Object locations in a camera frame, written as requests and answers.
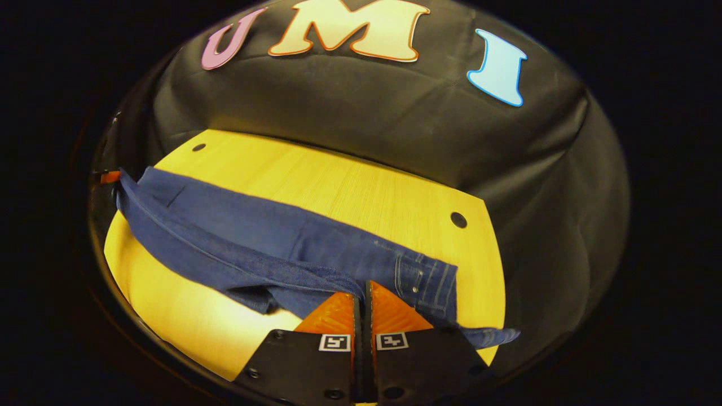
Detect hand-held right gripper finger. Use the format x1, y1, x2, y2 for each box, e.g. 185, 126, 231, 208
364, 280, 497, 404
234, 292, 363, 404

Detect blue jeans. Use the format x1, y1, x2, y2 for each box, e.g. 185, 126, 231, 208
116, 167, 521, 349

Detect black backdrop cloth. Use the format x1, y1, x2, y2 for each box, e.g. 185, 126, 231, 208
90, 0, 631, 373

